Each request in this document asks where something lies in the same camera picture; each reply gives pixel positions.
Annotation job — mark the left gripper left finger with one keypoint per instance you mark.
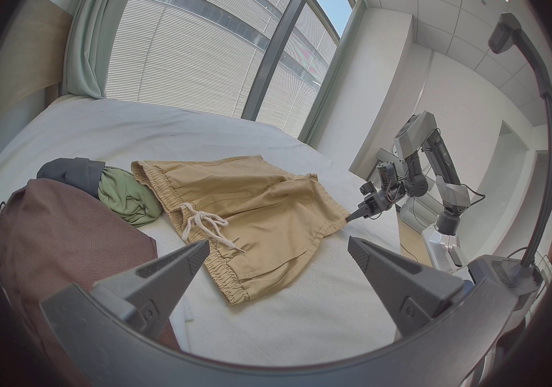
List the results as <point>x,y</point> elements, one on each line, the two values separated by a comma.
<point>151,290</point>

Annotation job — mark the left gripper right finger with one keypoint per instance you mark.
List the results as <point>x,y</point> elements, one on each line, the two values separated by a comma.
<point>405,290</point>

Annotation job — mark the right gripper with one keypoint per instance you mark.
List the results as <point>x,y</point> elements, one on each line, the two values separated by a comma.
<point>375,205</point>

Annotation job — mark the tan shorts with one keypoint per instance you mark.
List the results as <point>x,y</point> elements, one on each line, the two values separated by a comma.
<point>258,204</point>

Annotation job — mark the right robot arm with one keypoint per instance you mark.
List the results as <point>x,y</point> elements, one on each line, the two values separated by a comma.
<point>448,191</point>

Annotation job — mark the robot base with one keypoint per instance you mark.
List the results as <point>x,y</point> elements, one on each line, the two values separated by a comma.
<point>444,249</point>

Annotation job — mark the bed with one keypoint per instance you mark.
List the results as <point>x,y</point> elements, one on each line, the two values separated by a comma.
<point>172,131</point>

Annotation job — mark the white garment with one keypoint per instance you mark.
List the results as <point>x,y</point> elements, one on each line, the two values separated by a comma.
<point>188,312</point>

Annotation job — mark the green garment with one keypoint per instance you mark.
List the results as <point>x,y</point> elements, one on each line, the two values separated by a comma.
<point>129,195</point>

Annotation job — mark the brown shorts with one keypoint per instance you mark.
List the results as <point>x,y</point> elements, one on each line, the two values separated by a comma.
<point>64,238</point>

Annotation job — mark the black garment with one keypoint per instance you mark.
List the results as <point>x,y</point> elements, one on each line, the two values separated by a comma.
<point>69,172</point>

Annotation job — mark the window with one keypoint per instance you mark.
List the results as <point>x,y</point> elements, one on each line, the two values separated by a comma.
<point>194,53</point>

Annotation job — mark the grey-green curtain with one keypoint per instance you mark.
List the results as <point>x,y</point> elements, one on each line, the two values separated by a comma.
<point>90,40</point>

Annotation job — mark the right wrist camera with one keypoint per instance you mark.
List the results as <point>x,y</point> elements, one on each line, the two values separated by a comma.
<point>367,188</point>

